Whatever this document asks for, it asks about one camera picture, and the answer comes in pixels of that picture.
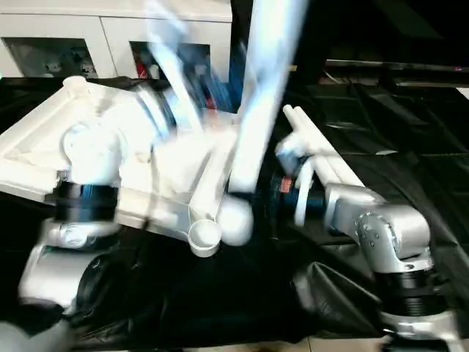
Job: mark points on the white plastic table leg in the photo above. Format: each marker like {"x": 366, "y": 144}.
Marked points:
{"x": 311, "y": 136}
{"x": 267, "y": 81}
{"x": 330, "y": 147}

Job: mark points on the white plastic table top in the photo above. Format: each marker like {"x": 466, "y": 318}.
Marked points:
{"x": 44, "y": 139}

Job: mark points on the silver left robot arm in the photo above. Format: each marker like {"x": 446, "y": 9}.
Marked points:
{"x": 80, "y": 205}

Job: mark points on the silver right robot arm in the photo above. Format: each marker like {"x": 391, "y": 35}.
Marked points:
{"x": 388, "y": 235}

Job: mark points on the black table mat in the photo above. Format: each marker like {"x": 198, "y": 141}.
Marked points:
{"x": 242, "y": 293}

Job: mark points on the white glass door cabinet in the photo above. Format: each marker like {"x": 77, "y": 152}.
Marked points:
{"x": 73, "y": 40}

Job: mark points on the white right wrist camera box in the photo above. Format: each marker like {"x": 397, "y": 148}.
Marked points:
{"x": 297, "y": 176}

